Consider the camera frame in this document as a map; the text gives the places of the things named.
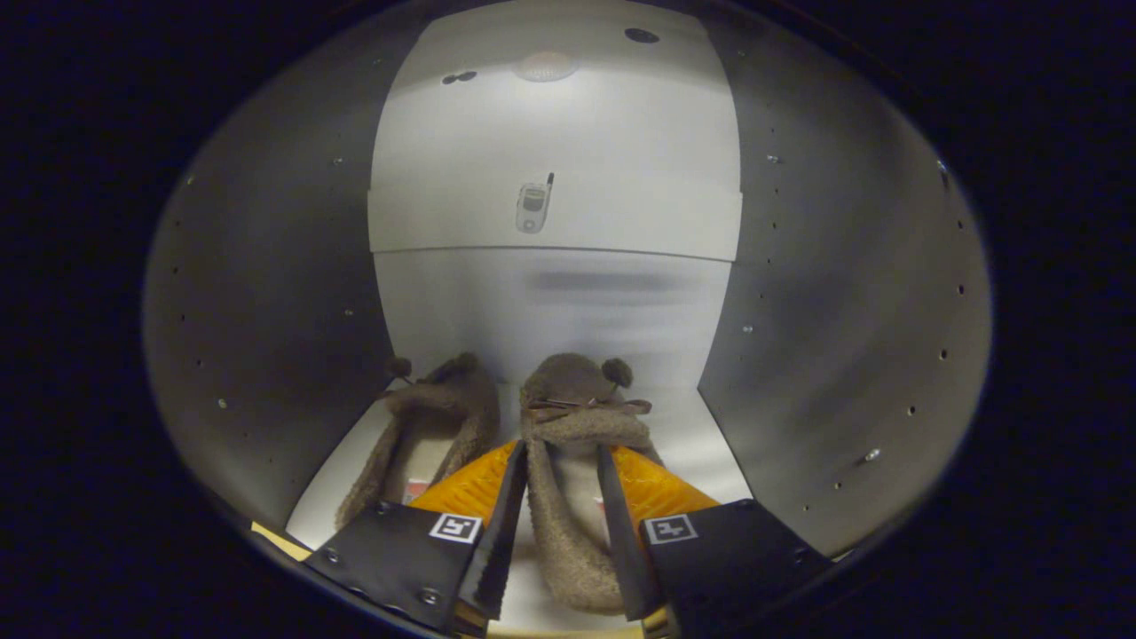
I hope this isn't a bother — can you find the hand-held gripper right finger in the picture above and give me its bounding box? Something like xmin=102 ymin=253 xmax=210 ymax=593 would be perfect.
xmin=596 ymin=444 xmax=835 ymax=639

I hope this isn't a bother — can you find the brown fuzzy slipper shoe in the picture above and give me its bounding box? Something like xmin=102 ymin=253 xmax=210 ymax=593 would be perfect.
xmin=335 ymin=352 xmax=502 ymax=532
xmin=519 ymin=352 xmax=667 ymax=615

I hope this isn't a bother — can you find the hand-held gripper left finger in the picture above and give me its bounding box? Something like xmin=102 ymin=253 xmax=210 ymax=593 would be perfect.
xmin=306 ymin=441 xmax=530 ymax=635

